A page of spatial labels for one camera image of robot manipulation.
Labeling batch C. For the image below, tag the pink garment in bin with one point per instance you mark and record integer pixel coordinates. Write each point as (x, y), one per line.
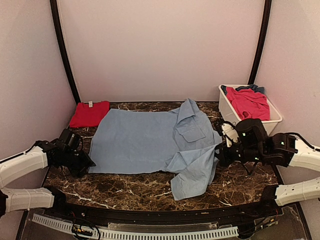
(249, 104)

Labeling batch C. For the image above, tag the dark blue garment in bin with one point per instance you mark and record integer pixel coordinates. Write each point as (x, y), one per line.
(255, 88)

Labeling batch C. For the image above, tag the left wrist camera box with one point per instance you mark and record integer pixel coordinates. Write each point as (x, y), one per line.
(68, 140)

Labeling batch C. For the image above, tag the electronics board with wires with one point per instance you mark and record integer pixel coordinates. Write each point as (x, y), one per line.
(83, 229)
(266, 223)

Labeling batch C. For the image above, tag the left electronics board with wires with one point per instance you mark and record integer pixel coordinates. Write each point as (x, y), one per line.
(83, 229)

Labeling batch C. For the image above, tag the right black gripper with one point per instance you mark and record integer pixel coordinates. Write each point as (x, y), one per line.
(222, 154)

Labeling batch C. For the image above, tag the light blue shirt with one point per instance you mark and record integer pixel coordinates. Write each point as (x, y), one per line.
(181, 141)

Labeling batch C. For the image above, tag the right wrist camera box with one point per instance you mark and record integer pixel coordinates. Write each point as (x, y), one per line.
(251, 131)

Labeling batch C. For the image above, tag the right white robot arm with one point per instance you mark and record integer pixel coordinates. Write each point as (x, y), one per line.
(281, 149)

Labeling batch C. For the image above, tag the right electronics board with wires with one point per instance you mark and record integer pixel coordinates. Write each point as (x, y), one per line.
(266, 223)

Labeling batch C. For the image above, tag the black frame post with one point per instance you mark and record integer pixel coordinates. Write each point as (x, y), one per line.
(63, 50)
(261, 41)

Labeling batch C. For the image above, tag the white plastic laundry bin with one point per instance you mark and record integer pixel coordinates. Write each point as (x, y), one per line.
(228, 113)

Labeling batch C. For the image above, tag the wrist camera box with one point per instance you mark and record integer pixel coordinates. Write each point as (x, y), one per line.
(251, 131)
(68, 140)

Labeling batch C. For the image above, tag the white slotted cable duct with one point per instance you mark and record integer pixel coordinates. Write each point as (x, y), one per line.
(118, 231)

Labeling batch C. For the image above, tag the right black frame post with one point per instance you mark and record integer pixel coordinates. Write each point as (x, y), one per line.
(261, 41)

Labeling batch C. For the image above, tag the left black frame post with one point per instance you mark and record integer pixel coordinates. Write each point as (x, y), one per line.
(63, 50)

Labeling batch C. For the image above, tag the red t-shirt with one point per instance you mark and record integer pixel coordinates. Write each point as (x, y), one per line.
(89, 114)

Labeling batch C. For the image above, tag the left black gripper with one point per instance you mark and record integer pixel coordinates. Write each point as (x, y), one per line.
(86, 163)

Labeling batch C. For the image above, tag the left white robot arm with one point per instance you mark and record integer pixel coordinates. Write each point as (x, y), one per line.
(41, 155)

